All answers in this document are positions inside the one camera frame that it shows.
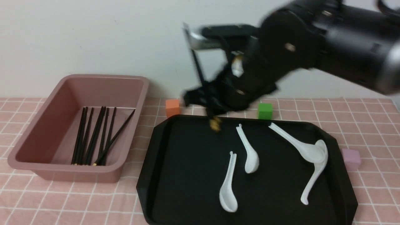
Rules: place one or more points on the white spoon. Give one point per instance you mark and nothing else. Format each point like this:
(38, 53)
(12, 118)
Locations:
(227, 198)
(252, 158)
(318, 169)
(314, 153)

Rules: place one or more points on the pink plastic bin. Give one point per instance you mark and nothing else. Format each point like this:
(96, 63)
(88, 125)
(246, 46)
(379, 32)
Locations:
(47, 145)

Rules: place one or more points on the orange cube block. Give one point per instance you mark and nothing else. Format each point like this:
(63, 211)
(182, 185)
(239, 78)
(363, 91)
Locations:
(172, 107)

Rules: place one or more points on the white spoon upper right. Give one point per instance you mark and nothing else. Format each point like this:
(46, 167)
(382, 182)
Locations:
(314, 153)

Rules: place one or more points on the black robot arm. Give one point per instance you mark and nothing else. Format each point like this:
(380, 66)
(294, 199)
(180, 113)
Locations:
(355, 44)

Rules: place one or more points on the white spoon centre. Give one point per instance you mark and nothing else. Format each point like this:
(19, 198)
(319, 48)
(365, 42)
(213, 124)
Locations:
(252, 158)

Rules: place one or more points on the slanted black chopstick in bin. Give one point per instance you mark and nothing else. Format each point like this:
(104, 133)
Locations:
(109, 143)

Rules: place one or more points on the white spoon front left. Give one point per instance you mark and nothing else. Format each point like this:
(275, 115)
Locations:
(227, 198)

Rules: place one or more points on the pink cube block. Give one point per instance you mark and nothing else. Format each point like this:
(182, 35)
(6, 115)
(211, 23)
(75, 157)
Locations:
(352, 159)

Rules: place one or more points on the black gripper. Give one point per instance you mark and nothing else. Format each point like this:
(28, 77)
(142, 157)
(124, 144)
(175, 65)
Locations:
(264, 62)

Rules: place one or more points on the green cube block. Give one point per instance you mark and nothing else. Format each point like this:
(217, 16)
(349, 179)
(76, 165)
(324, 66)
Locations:
(265, 111)

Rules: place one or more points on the white spoon far right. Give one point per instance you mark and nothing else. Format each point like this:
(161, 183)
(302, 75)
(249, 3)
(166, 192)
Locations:
(318, 169)

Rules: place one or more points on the black plastic tray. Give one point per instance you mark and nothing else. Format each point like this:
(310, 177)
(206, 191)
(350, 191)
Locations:
(186, 164)

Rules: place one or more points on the pink checkered tablecloth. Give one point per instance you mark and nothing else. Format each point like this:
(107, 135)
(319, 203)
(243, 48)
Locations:
(370, 126)

